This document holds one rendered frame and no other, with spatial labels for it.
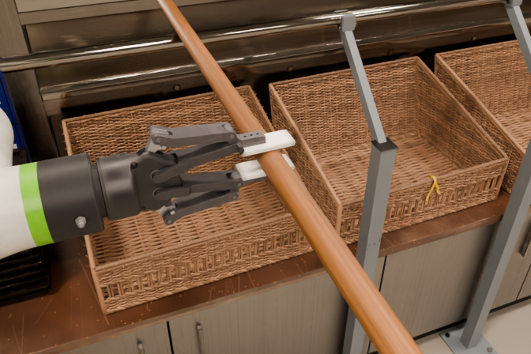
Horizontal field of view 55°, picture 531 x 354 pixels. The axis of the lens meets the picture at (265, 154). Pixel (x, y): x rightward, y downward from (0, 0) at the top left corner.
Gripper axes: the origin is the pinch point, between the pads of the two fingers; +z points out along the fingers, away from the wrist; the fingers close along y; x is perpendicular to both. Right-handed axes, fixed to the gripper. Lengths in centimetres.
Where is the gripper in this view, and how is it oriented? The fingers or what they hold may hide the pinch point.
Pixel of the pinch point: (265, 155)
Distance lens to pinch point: 65.0
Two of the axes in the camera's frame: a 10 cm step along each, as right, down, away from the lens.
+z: 9.3, -2.0, 3.0
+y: 0.0, 8.3, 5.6
